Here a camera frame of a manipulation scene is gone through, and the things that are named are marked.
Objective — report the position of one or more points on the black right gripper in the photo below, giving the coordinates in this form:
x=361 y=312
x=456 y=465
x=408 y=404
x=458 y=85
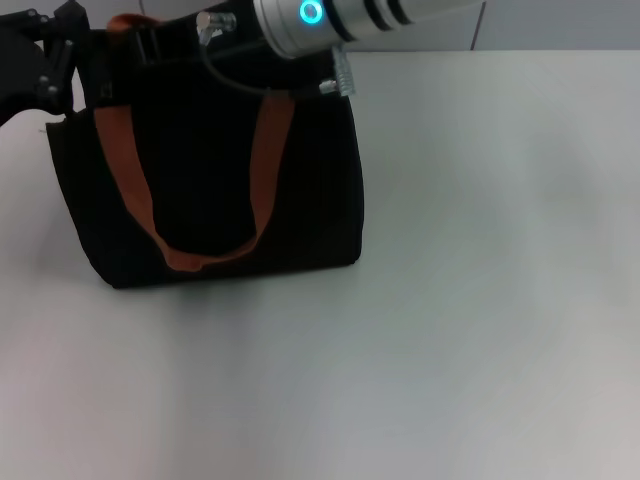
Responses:
x=220 y=45

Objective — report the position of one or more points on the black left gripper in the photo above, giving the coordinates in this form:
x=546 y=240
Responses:
x=20 y=65

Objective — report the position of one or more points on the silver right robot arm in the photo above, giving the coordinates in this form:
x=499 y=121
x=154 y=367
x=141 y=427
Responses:
x=360 y=20

